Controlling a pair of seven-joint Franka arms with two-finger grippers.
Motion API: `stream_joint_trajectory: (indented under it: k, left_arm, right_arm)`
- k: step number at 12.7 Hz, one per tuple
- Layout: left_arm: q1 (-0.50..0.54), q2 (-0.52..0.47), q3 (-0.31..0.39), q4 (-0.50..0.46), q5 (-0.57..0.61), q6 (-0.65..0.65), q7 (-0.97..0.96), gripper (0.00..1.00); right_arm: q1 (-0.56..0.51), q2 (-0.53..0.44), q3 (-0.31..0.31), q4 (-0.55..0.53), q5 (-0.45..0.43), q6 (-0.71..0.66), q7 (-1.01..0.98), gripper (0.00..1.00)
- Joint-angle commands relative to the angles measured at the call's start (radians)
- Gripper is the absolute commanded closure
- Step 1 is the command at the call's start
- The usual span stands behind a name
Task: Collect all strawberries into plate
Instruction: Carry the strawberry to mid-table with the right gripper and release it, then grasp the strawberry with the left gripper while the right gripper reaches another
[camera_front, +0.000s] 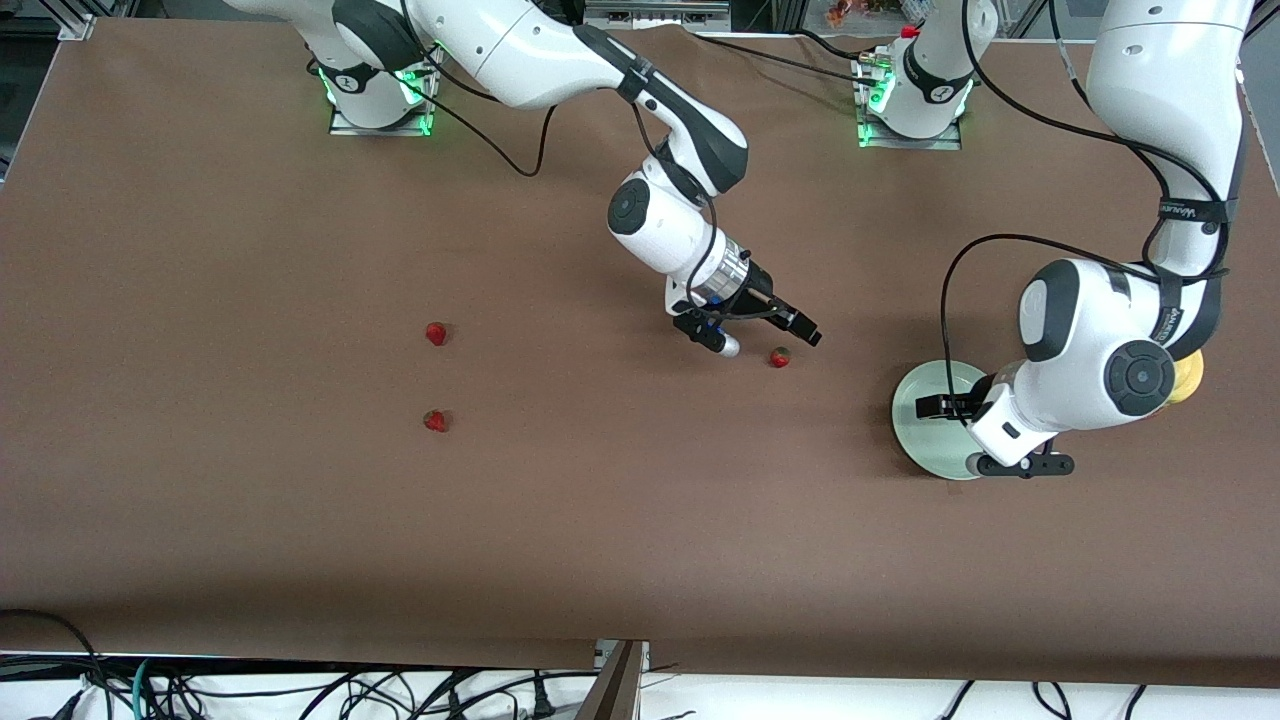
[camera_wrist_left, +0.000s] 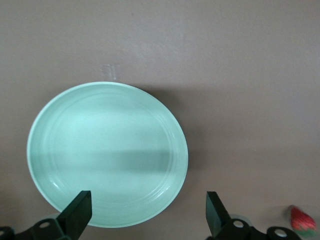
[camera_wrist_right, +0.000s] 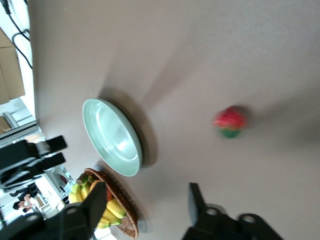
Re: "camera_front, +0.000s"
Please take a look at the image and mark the long black cable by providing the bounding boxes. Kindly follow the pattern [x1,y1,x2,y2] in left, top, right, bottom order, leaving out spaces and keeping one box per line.
[685,28,886,89]

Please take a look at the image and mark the brown table cover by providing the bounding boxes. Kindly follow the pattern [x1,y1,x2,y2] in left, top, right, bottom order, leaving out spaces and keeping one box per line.
[0,18,1280,689]

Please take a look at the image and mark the grey background device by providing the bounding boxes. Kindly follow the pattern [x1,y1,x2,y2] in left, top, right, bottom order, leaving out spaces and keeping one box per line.
[583,0,733,31]

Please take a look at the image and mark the pale green round plate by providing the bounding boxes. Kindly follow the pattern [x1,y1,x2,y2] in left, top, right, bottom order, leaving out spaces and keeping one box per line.
[891,360,993,482]

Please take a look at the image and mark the yellow banana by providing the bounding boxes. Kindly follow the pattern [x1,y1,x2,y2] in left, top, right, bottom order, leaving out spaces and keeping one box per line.
[1165,350,1206,406]

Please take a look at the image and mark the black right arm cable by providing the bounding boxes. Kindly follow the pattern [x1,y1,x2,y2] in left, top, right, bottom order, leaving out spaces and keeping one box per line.
[398,60,721,301]

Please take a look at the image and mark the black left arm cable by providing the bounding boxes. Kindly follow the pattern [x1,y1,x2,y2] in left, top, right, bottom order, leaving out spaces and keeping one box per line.
[940,0,1231,426]

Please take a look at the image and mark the colourful background objects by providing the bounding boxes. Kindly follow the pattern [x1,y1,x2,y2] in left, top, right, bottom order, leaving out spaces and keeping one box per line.
[825,0,901,26]

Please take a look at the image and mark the thick black cable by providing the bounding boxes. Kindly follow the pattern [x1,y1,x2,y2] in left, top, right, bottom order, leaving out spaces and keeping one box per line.
[0,608,113,720]

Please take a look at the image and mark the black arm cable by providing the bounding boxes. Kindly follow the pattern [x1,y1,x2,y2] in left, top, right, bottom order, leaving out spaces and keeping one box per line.
[398,60,721,301]
[940,0,1231,426]

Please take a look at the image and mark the aluminium frame profile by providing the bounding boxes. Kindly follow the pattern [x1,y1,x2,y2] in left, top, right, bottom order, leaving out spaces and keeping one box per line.
[55,0,101,41]

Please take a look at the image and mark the small metal bracket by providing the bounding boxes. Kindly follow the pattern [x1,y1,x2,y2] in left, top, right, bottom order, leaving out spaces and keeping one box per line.
[593,638,651,673]

